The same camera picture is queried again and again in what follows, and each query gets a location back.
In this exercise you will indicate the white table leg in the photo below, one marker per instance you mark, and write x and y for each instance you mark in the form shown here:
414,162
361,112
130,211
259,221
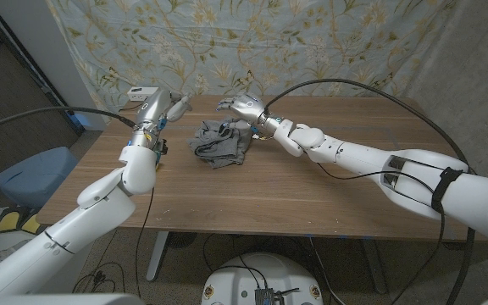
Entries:
158,254

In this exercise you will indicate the white power strip box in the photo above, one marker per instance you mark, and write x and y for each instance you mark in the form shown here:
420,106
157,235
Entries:
138,94

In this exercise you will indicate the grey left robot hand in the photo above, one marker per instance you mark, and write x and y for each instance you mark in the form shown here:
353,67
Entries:
153,108

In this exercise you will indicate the grey table leg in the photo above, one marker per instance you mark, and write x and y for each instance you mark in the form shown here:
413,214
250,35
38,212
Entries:
375,267

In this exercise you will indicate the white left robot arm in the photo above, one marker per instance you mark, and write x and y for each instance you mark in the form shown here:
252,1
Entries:
91,216

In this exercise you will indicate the grey shorts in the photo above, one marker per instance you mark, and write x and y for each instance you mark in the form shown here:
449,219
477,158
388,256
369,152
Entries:
220,146

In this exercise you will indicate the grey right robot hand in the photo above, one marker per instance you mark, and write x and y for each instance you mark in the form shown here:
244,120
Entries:
248,108

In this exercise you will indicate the blue object by wall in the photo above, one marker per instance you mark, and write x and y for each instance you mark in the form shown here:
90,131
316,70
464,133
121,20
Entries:
84,120

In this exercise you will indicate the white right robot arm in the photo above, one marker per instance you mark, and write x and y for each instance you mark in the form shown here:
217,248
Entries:
396,169

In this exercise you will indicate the blue plastic bin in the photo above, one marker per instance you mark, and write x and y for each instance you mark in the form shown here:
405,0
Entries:
36,175

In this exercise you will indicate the yellow black floor mat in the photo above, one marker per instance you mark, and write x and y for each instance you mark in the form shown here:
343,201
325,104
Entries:
9,221

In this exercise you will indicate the black round floor puck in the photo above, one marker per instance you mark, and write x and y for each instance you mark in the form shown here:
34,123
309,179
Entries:
181,240

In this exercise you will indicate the floral printed backdrop cloth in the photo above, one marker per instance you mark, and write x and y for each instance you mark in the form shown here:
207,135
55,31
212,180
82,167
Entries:
248,46

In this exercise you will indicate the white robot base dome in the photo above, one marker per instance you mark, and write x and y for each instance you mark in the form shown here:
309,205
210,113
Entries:
231,281

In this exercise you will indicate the grey sneaker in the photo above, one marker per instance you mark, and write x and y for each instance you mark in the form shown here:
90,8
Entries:
2,256

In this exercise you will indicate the grey electronics box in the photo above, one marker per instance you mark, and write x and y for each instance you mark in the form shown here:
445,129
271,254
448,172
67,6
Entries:
265,297

